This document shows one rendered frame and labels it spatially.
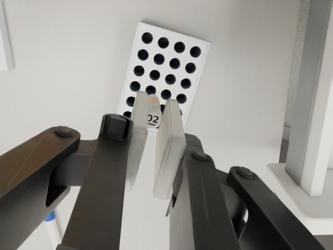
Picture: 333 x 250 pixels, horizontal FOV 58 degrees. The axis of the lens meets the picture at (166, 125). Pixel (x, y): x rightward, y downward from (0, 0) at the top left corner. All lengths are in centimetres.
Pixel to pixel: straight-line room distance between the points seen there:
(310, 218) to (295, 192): 4
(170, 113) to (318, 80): 19
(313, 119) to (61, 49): 30
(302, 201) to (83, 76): 29
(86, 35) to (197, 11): 14
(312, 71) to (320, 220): 14
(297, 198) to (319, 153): 5
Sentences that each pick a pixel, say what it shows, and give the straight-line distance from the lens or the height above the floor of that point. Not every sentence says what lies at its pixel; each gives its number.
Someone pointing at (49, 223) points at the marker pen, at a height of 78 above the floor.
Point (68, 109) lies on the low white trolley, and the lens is 42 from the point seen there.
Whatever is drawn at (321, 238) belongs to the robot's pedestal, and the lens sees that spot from 91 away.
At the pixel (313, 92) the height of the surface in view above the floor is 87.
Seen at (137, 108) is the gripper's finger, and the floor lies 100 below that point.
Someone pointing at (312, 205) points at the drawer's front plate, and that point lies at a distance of 32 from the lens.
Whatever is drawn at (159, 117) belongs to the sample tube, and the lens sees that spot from 19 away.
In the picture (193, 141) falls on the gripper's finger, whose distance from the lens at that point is 15.
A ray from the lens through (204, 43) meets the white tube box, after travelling 35.
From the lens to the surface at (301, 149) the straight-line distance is 34.
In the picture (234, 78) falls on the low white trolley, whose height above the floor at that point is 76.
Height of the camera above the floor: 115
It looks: 70 degrees down
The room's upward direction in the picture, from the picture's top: 174 degrees clockwise
